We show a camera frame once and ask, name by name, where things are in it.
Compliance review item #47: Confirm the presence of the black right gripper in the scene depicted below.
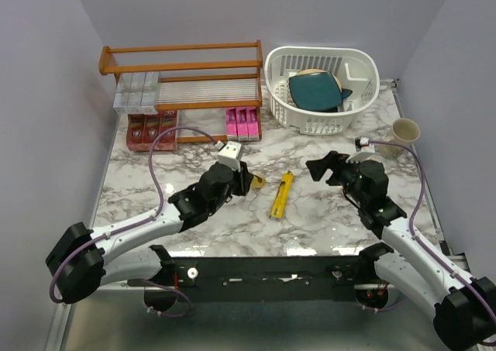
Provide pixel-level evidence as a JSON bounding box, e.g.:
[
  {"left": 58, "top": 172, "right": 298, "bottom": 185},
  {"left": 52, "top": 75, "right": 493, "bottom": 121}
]
[{"left": 306, "top": 150, "right": 367, "bottom": 206}]

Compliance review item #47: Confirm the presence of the yellow toothpaste box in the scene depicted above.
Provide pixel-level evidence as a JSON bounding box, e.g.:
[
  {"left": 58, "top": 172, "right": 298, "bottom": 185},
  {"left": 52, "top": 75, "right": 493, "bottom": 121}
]
[
  {"left": 250, "top": 175, "right": 267, "bottom": 190},
  {"left": 270, "top": 170, "right": 294, "bottom": 220}
]

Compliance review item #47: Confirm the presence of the large pink toothpaste box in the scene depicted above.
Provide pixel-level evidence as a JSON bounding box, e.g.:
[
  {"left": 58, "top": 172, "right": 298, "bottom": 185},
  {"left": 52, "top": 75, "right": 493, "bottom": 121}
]
[{"left": 226, "top": 108, "right": 238, "bottom": 140}]

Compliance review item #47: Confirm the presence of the red 3D toothpaste box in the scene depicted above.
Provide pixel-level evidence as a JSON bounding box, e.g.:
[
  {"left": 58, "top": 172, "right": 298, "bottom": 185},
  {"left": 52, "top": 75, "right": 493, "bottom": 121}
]
[
  {"left": 126, "top": 114, "right": 145, "bottom": 152},
  {"left": 157, "top": 110, "right": 177, "bottom": 151},
  {"left": 143, "top": 115, "right": 160, "bottom": 151}
]

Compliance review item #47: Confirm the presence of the silver toothpaste box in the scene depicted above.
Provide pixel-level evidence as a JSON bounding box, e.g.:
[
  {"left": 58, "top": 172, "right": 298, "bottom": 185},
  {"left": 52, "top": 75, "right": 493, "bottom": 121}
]
[
  {"left": 127, "top": 72, "right": 146, "bottom": 114},
  {"left": 140, "top": 71, "right": 160, "bottom": 115},
  {"left": 113, "top": 73, "right": 133, "bottom": 115}
]

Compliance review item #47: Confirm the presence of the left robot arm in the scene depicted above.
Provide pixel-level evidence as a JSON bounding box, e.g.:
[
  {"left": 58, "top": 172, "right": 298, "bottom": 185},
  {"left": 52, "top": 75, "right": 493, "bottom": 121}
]
[{"left": 45, "top": 162, "right": 253, "bottom": 304}]

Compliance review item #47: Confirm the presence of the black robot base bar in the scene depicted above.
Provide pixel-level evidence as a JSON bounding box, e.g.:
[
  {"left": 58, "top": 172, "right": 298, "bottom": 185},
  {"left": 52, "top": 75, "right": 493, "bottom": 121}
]
[{"left": 127, "top": 256, "right": 392, "bottom": 313}]

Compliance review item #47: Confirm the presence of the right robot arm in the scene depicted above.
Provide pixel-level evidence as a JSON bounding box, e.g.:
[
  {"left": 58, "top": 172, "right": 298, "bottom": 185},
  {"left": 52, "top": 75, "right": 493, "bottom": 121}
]
[{"left": 305, "top": 151, "right": 495, "bottom": 350}]

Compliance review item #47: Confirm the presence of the orange wooden three-tier shelf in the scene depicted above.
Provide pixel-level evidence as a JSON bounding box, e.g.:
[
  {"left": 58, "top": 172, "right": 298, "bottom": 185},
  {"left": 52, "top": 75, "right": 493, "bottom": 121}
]
[{"left": 98, "top": 40, "right": 263, "bottom": 140}]

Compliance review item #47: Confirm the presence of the teal square plate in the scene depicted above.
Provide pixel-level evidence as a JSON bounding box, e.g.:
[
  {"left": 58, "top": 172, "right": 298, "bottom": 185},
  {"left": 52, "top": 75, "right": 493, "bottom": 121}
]
[{"left": 288, "top": 71, "right": 343, "bottom": 112}]

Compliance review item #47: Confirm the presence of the beige ceramic mug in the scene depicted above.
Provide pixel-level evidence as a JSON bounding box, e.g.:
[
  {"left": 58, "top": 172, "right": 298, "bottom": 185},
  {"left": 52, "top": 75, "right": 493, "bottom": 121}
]
[{"left": 381, "top": 118, "right": 421, "bottom": 159}]

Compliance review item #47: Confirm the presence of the beige round plate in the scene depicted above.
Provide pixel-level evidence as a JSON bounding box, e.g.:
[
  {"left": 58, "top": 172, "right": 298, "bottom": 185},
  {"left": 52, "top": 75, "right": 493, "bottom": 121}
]
[{"left": 295, "top": 68, "right": 343, "bottom": 92}]

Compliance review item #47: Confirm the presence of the white plastic basket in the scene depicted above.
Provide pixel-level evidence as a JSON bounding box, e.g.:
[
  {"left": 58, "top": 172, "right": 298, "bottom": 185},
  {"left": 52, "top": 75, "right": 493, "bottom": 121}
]
[{"left": 264, "top": 46, "right": 380, "bottom": 136}]

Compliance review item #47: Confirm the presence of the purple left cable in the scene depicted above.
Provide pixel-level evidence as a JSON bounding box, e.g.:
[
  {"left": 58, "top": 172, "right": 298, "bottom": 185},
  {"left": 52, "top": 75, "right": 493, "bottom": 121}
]
[{"left": 50, "top": 126, "right": 224, "bottom": 319}]

